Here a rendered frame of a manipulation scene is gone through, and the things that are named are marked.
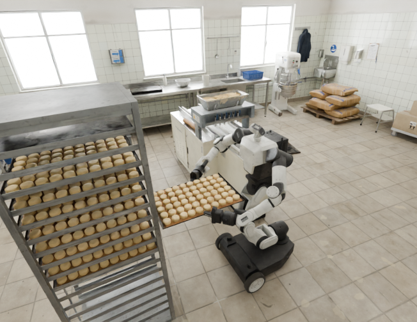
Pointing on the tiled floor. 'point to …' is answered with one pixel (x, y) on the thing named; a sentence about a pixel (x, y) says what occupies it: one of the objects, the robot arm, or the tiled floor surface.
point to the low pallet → (330, 115)
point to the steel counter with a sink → (225, 84)
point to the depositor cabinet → (194, 144)
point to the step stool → (380, 114)
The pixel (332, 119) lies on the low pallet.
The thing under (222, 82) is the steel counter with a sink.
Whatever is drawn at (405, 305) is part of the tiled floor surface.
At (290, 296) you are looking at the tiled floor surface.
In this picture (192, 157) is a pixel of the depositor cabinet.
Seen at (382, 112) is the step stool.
